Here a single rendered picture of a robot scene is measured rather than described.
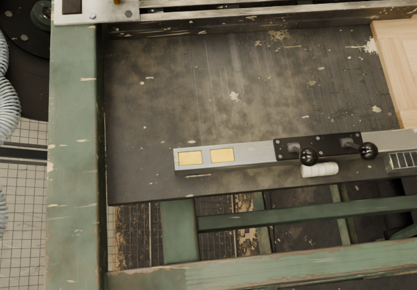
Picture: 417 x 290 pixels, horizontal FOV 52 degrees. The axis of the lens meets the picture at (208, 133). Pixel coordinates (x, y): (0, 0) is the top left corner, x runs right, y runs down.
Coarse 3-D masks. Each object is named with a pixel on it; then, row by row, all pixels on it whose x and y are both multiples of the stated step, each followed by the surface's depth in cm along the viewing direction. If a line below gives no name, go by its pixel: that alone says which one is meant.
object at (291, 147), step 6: (288, 144) 93; (294, 144) 93; (288, 150) 93; (294, 150) 92; (300, 150) 88; (306, 150) 83; (312, 150) 82; (300, 156) 83; (306, 156) 82; (312, 156) 82; (318, 156) 83; (306, 162) 82; (312, 162) 82
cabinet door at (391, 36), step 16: (384, 32) 110; (400, 32) 111; (416, 32) 111; (384, 48) 109; (400, 48) 109; (416, 48) 110; (384, 64) 108; (400, 64) 107; (416, 64) 108; (400, 80) 105; (416, 80) 106; (400, 96) 104; (416, 96) 104; (400, 112) 102; (416, 112) 102; (400, 128) 102
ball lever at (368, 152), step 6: (342, 138) 95; (348, 138) 94; (342, 144) 94; (348, 144) 93; (354, 144) 90; (366, 144) 84; (372, 144) 84; (360, 150) 84; (366, 150) 83; (372, 150) 83; (378, 150) 84; (360, 156) 85; (366, 156) 83; (372, 156) 83
